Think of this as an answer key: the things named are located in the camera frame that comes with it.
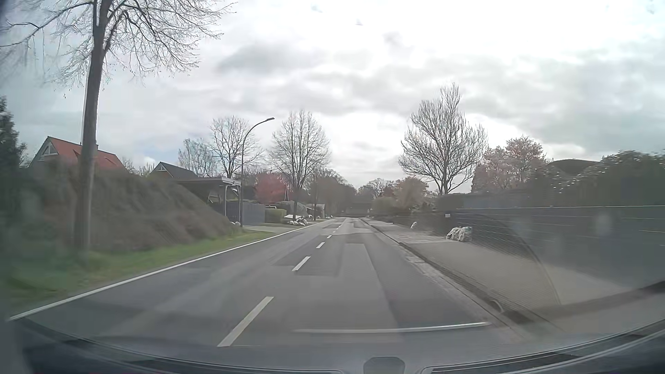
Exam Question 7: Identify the pink blossoming tree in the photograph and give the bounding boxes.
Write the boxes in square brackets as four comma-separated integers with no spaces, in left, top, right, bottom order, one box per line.
[472,136,548,194]

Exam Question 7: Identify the flat-roofed carport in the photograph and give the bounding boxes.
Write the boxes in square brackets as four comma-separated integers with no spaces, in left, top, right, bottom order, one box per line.
[177,177,243,224]

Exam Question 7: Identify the road markings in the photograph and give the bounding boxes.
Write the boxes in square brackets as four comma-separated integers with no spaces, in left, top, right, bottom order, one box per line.
[9,219,361,348]

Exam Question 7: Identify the red-roofed house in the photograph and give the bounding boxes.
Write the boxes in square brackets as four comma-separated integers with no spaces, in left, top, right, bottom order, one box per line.
[28,136,126,172]

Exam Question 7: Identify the grey asphalt road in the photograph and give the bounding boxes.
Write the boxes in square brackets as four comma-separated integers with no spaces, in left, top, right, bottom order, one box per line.
[21,217,525,348]

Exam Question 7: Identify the grey panel fence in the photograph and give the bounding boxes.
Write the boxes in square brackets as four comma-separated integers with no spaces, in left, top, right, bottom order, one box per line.
[392,206,665,292]

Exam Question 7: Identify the grass verge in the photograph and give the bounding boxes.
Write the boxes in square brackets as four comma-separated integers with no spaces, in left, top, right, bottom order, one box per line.
[0,229,284,312]

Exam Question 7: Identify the dark green hedge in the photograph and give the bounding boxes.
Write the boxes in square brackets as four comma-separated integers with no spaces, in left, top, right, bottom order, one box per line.
[525,151,665,208]

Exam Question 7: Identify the grey paved pavement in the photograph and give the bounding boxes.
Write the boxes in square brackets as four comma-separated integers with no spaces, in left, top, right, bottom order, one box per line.
[362,218,665,334]

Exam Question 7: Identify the dark-roofed house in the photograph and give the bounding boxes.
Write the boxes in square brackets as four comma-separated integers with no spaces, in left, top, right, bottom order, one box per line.
[150,161,199,181]

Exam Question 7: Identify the car's own bonnet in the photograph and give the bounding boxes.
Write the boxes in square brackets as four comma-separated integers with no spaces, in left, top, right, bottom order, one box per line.
[0,318,665,374]

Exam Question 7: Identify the red-leaved tree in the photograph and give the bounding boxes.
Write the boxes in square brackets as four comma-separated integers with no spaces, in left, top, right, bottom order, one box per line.
[254,173,290,204]

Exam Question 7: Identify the brown trimmed hedge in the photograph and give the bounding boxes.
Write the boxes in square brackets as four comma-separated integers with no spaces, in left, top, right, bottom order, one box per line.
[16,167,237,254]

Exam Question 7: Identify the large bare roadside tree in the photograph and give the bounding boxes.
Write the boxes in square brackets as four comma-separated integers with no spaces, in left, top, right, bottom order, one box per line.
[0,0,234,250]

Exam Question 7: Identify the row of distant trees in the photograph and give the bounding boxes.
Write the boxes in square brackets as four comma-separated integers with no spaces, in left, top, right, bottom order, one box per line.
[307,169,434,218]

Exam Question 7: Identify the curved lamp post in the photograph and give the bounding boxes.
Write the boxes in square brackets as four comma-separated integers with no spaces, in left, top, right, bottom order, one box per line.
[238,117,276,227]

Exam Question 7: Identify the dark evergreen tree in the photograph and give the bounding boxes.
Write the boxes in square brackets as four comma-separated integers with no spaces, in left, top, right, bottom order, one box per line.
[0,96,27,219]

